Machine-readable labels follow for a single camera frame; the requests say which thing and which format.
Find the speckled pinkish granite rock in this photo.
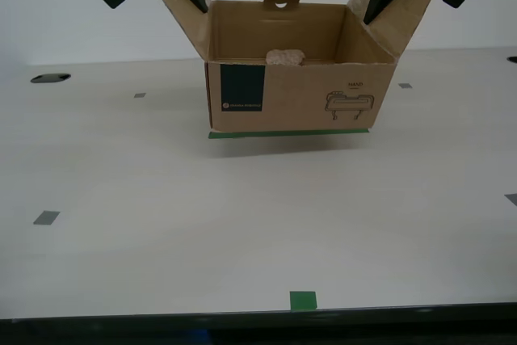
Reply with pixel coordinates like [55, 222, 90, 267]
[265, 48, 306, 67]

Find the brown cardboard box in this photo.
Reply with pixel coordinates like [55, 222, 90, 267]
[160, 0, 435, 133]

